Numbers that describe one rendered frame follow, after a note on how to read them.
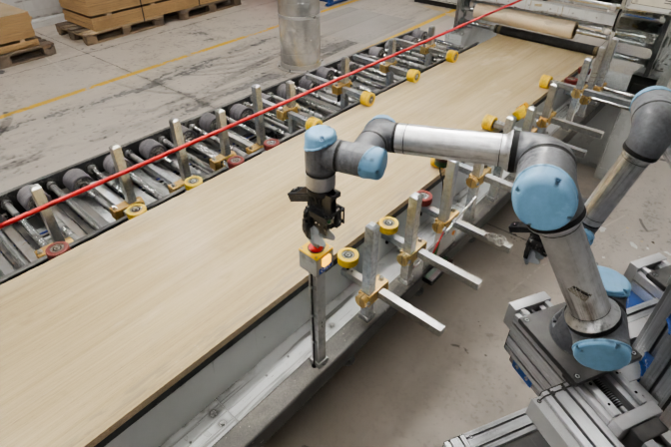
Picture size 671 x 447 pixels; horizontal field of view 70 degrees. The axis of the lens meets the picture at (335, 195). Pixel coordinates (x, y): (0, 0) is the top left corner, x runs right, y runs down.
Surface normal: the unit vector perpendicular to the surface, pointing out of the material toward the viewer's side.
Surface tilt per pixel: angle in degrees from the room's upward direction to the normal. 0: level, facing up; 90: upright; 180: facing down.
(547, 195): 83
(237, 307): 0
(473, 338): 0
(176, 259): 0
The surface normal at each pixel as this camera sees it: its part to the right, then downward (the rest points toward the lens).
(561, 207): -0.44, 0.44
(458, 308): 0.00, -0.81
